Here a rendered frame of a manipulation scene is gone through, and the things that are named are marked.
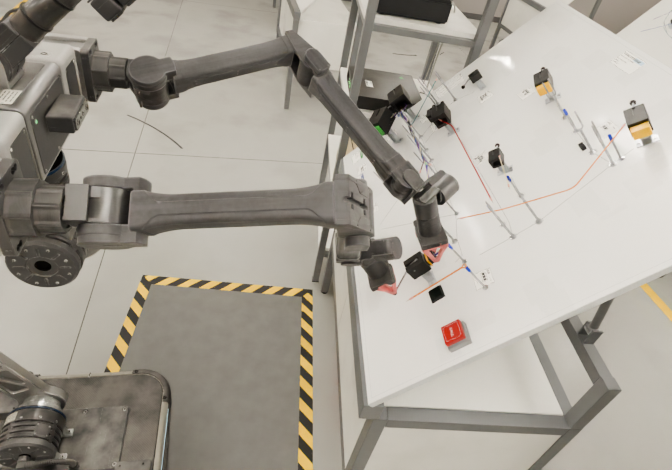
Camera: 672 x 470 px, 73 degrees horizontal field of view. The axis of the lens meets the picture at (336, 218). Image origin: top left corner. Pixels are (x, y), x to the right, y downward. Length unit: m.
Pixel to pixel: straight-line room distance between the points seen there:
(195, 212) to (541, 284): 0.77
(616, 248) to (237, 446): 1.59
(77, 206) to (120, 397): 1.31
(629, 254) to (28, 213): 1.07
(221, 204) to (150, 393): 1.36
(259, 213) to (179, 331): 1.78
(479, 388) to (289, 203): 0.97
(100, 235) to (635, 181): 1.08
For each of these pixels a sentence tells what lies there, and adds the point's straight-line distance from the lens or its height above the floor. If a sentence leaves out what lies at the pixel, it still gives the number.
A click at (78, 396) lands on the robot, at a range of 2.01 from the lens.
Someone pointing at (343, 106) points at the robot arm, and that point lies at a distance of 1.15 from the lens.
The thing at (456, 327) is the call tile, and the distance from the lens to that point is 1.13.
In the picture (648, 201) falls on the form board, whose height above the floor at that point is 1.46.
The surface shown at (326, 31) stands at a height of 0.73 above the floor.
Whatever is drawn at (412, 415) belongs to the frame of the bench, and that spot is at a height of 0.80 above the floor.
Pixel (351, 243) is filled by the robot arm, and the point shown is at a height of 1.45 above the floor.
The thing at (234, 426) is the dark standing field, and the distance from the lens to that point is 2.14.
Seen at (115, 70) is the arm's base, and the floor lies 1.47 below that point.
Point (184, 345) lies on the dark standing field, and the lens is 2.36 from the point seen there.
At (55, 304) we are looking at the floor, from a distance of 2.64.
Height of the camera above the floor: 1.92
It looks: 38 degrees down
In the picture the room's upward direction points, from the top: 13 degrees clockwise
